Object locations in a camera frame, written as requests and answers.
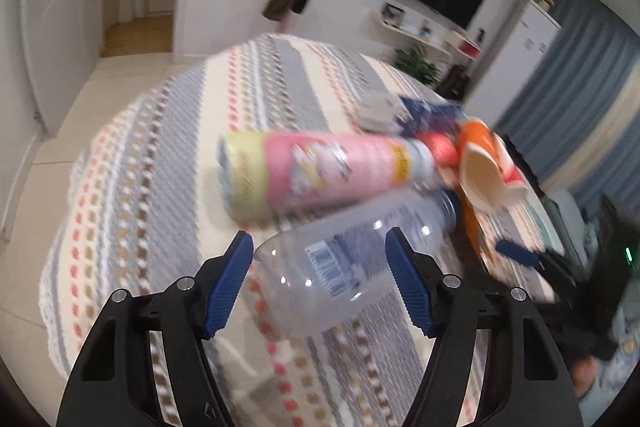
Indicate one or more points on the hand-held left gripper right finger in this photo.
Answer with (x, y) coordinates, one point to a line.
(410, 287)

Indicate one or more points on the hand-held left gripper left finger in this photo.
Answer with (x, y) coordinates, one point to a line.
(227, 287)

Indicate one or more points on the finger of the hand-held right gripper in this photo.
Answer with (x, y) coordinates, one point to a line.
(520, 253)

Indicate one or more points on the clear plastic bottle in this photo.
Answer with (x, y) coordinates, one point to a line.
(340, 257)

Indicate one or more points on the orange paper cup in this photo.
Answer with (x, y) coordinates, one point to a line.
(482, 172)

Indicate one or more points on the brown shoulder bag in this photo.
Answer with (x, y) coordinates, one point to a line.
(277, 2)

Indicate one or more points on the orange wrapper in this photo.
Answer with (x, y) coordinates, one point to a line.
(475, 232)

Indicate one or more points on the red can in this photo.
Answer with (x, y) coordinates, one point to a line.
(440, 149)

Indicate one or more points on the striped woven blanket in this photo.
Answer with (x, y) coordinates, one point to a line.
(165, 167)

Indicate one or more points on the pink labelled bottle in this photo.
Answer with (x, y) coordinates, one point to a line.
(310, 167)

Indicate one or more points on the blue snack packet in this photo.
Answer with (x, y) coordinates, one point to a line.
(430, 114)

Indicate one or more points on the blue curtain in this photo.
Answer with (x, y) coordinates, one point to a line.
(585, 82)

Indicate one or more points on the green potted plant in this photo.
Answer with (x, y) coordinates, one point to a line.
(417, 64)

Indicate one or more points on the pink white box shelf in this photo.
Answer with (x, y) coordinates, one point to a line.
(464, 43)

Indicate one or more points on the white panelled door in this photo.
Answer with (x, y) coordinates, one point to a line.
(55, 37)

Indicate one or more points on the white low wall shelf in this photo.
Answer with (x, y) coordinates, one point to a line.
(415, 34)

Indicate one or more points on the butterfly picture frame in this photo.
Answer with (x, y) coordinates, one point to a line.
(393, 14)

